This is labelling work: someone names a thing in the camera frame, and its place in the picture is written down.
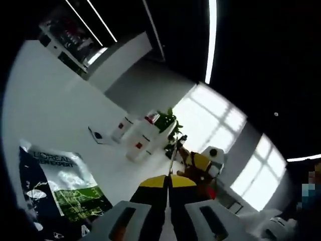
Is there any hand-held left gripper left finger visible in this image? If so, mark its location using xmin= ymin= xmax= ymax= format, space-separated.
xmin=84 ymin=175 xmax=169 ymax=241

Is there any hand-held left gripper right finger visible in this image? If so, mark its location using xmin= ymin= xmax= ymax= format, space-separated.
xmin=168 ymin=175 xmax=262 ymax=241

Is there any white skincare tube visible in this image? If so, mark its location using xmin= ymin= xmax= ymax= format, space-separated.
xmin=124 ymin=124 xmax=163 ymax=162

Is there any white red-collared skincare bottle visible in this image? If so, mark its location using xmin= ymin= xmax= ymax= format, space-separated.
xmin=130 ymin=109 xmax=162 ymax=141

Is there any small clear-capped skincare bottle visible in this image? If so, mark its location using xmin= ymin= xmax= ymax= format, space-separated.
xmin=111 ymin=116 xmax=134 ymax=144

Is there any small white skincare sachet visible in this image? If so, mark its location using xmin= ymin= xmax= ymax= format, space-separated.
xmin=87 ymin=126 xmax=111 ymax=146

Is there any orange brown object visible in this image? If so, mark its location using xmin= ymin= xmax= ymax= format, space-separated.
xmin=180 ymin=148 xmax=193 ymax=166

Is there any black stand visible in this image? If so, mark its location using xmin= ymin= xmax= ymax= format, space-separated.
xmin=164 ymin=134 xmax=189 ymax=161

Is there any large bright window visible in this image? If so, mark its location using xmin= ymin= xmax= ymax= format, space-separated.
xmin=172 ymin=83 xmax=248 ymax=154
xmin=230 ymin=134 xmax=287 ymax=212

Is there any green potted plant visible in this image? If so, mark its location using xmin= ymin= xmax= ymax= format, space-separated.
xmin=153 ymin=107 xmax=184 ymax=142

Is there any long ceiling light strip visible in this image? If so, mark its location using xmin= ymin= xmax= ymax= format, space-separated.
xmin=204 ymin=0 xmax=218 ymax=85

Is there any grey ceiling rail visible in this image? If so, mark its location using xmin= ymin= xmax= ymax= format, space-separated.
xmin=142 ymin=0 xmax=167 ymax=63

